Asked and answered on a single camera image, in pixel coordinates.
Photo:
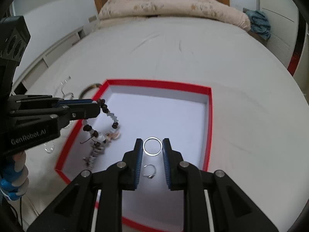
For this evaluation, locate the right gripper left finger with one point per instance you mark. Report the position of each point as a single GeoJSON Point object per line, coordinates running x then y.
{"type": "Point", "coordinates": [121, 176]}

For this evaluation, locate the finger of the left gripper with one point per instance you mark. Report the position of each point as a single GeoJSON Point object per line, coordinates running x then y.
{"type": "Point", "coordinates": [72, 101]}
{"type": "Point", "coordinates": [70, 111]}

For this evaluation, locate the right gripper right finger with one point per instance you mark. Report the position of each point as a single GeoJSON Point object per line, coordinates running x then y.
{"type": "Point", "coordinates": [184, 176]}

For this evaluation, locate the thin silver bangle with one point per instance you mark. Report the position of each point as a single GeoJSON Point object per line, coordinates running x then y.
{"type": "Point", "coordinates": [61, 94]}

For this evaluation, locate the dark olive bangle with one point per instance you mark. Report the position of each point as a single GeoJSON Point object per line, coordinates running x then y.
{"type": "Point", "coordinates": [89, 88]}

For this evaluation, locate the twisted silver hoop earring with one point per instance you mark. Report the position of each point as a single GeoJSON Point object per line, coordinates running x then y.
{"type": "Point", "coordinates": [49, 146]}

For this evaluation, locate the red jewelry box tray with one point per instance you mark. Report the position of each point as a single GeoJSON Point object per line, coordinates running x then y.
{"type": "Point", "coordinates": [152, 111]}

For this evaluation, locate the blue white gloved left hand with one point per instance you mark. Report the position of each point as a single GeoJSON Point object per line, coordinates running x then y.
{"type": "Point", "coordinates": [14, 176]}

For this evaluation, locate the white low cabinet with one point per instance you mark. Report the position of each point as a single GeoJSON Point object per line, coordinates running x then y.
{"type": "Point", "coordinates": [44, 61]}

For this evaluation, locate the white bed sheet mattress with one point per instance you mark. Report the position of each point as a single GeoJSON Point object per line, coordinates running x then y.
{"type": "Point", "coordinates": [260, 119]}

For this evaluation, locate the beige floral duvet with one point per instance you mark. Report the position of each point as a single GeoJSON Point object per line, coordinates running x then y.
{"type": "Point", "coordinates": [211, 9]}

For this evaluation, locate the blue cloth pile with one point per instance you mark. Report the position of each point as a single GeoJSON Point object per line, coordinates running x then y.
{"type": "Point", "coordinates": [259, 23]}

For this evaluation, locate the white wardrobe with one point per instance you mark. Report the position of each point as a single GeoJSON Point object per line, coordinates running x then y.
{"type": "Point", "coordinates": [283, 16]}

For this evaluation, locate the wall switch plate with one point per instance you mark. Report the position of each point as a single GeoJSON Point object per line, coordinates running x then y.
{"type": "Point", "coordinates": [91, 19]}

